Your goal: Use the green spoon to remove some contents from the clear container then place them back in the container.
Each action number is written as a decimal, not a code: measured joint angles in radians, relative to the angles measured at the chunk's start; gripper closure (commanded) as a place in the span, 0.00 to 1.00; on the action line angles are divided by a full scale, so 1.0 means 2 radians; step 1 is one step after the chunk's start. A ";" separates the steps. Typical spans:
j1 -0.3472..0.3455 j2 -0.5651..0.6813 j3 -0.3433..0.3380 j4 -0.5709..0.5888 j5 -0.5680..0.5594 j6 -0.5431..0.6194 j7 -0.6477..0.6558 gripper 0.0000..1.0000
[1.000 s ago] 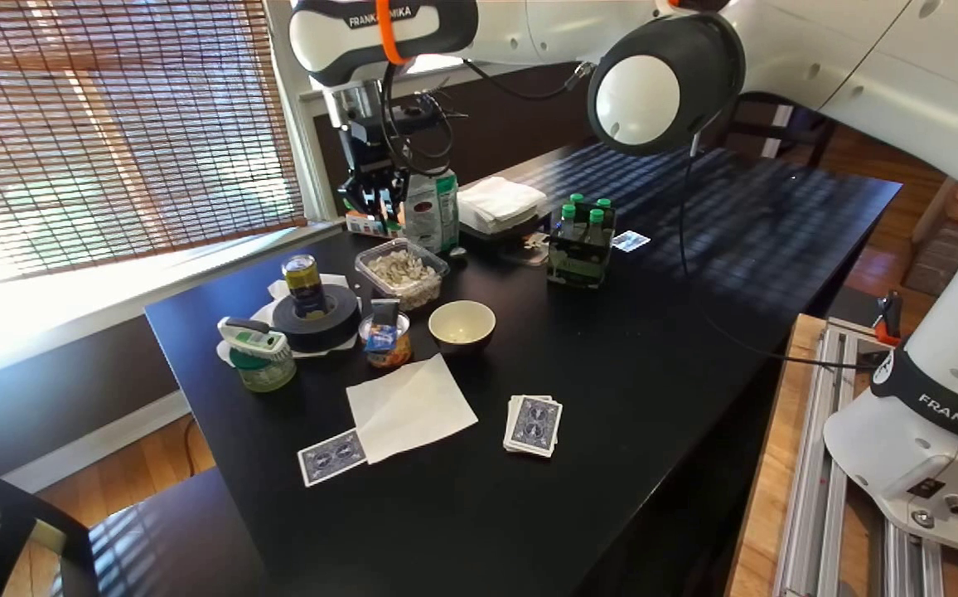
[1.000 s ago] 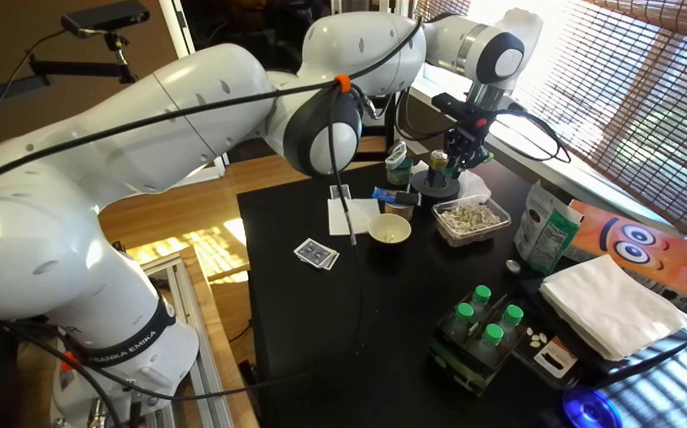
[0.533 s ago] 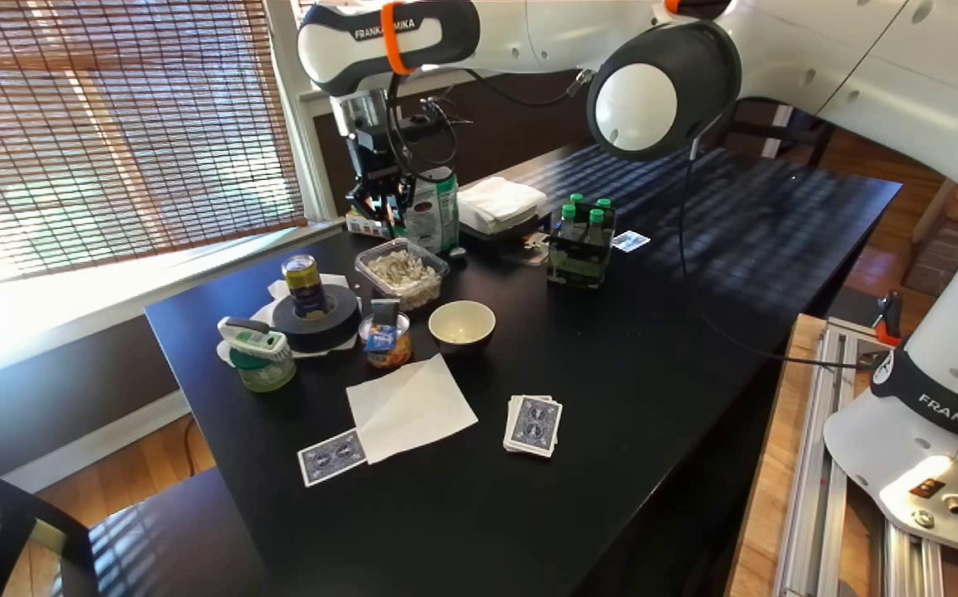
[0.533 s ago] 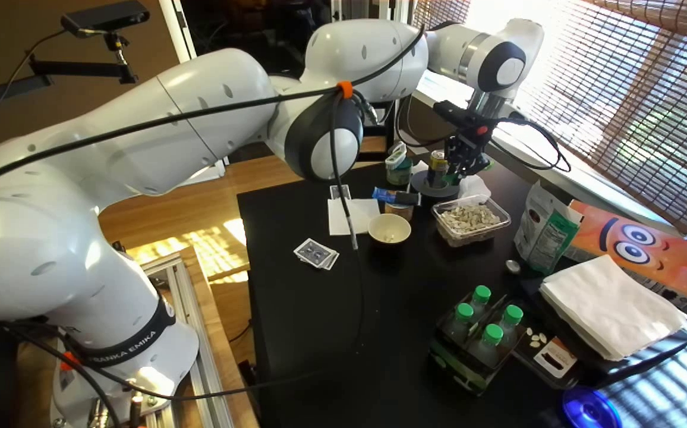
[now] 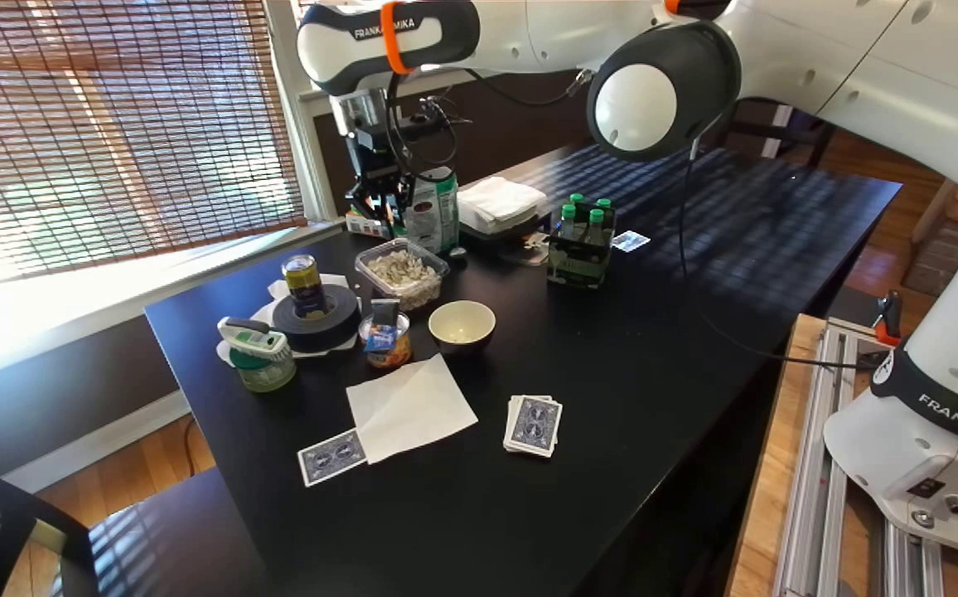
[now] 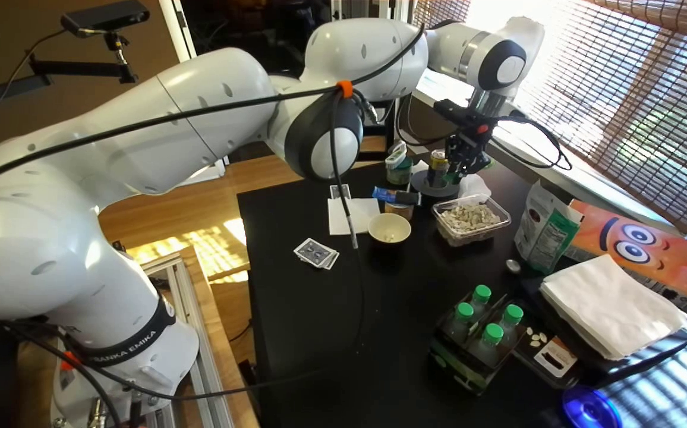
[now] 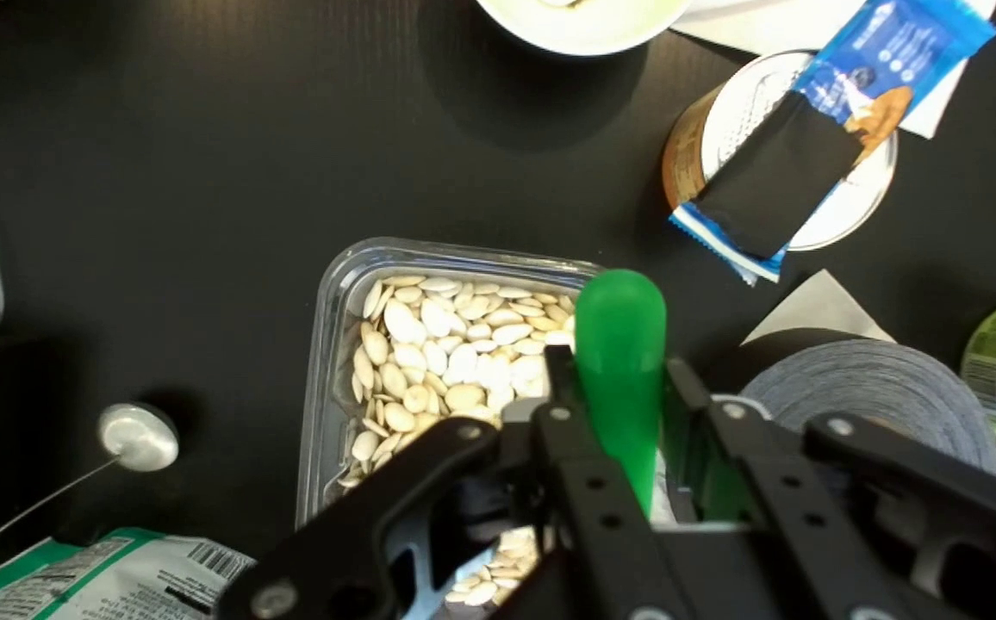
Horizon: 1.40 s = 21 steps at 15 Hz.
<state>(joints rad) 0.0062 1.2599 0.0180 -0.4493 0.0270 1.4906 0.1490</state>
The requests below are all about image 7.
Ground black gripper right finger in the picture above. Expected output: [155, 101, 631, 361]
[663, 349, 996, 620]

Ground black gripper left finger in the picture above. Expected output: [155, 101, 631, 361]
[218, 336, 688, 620]

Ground green plastic spoon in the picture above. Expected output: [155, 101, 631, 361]
[571, 265, 671, 516]

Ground clear container of seeds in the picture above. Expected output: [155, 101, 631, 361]
[292, 233, 608, 614]

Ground blue snack packet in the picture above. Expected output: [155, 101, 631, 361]
[664, 0, 996, 289]

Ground round tin can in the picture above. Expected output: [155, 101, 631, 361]
[659, 44, 902, 257]

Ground small silver cap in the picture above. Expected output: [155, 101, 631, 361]
[95, 400, 183, 477]

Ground white round bowl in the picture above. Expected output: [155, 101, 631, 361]
[472, 0, 696, 60]

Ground green and white snack bag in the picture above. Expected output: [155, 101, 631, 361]
[0, 522, 257, 620]

